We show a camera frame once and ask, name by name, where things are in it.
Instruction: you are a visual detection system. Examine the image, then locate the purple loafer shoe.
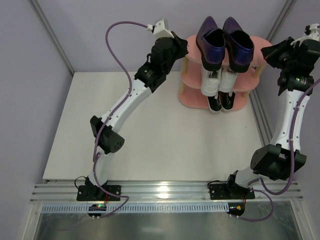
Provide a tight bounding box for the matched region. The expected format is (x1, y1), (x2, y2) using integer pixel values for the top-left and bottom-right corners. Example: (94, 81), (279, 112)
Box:
(196, 16), (226, 72)
(222, 16), (255, 73)

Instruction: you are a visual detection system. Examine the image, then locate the white sneaker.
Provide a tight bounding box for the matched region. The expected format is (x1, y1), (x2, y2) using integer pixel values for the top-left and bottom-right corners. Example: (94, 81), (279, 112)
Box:
(200, 66), (222, 97)
(218, 66), (239, 93)

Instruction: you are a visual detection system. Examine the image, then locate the black canvas sneaker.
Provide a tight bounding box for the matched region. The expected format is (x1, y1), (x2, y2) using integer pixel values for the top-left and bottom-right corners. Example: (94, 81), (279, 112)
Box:
(221, 91), (236, 111)
(207, 92), (222, 113)

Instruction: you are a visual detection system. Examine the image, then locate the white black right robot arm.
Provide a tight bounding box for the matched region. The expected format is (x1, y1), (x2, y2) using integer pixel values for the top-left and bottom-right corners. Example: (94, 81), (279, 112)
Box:
(226, 36), (320, 197)

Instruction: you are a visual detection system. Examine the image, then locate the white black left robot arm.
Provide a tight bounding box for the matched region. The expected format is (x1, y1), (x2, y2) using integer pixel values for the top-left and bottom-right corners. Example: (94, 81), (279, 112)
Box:
(90, 33), (188, 165)

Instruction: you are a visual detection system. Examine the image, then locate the pink shoe shelf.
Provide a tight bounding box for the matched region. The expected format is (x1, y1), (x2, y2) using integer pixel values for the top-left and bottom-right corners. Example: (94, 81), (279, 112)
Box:
(178, 35), (272, 111)

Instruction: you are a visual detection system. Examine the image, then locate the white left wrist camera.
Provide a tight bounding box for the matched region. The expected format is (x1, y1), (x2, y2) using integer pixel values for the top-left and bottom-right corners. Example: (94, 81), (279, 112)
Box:
(146, 18), (174, 39)

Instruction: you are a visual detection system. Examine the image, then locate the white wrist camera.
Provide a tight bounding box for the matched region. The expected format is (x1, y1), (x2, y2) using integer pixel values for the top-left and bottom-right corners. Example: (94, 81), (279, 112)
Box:
(146, 18), (174, 39)
(290, 23), (320, 47)

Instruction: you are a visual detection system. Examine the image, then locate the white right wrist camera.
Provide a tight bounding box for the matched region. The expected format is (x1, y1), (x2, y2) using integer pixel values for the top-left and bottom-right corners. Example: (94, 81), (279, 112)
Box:
(290, 23), (320, 47)

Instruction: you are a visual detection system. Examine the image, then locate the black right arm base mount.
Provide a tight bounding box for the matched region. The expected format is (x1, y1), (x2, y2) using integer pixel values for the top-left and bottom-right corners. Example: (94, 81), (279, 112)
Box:
(207, 181), (256, 200)

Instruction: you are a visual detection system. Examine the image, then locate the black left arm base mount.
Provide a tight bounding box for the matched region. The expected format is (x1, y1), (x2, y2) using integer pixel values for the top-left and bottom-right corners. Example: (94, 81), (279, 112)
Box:
(76, 184), (122, 202)

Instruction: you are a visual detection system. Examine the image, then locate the aluminium rail frame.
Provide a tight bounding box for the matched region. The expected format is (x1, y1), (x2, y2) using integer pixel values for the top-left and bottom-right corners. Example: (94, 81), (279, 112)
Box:
(29, 180), (304, 204)

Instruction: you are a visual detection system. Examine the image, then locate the white slotted cable duct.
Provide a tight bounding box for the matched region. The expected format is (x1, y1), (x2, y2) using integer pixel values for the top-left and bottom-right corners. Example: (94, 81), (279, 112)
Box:
(41, 202), (229, 214)

